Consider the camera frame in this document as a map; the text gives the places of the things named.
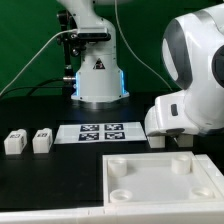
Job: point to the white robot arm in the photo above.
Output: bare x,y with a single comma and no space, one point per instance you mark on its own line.
193,55

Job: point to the white sheet with tags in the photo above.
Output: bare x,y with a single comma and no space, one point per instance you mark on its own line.
101,132

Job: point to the white L-shaped obstacle fence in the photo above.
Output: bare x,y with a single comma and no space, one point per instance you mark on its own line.
168,213

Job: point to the white square tabletop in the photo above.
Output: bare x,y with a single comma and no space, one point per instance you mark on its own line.
158,178

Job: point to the black camera stand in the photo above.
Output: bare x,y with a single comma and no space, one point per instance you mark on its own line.
66,22

